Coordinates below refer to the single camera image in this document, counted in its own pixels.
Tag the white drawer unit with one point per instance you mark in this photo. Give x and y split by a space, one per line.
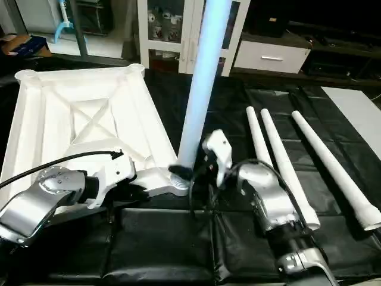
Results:
271 58

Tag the white plastic table top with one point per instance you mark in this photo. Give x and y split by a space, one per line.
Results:
83 113

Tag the dark low media cabinet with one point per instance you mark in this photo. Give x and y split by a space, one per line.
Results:
348 59

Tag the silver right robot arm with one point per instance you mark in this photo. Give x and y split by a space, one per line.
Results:
274 202

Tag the grey vertical metal pole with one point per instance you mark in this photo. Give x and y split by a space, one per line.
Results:
78 27

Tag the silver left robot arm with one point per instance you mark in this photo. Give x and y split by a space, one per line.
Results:
36 202

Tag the white flat board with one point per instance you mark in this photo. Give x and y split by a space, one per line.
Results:
357 110

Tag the light blue plastic object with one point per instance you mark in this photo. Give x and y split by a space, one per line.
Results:
64 24

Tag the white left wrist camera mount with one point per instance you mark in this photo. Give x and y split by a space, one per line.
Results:
113 176

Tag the brown cardboard box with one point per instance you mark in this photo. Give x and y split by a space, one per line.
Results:
24 44

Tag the white glass door cabinet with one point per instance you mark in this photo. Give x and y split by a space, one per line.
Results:
172 33

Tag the black work mat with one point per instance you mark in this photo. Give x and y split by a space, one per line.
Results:
161 250

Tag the white plastic table leg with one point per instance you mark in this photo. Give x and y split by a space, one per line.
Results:
286 167
333 167
259 134
202 77

